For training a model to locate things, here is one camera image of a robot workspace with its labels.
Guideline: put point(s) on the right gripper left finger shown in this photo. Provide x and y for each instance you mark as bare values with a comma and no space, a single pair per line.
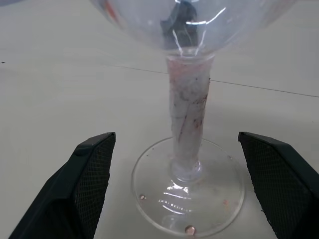
64,199

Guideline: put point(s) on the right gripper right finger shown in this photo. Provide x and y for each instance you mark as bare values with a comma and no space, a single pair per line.
286,189

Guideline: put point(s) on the clear wine glass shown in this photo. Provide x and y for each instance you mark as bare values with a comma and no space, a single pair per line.
188,112

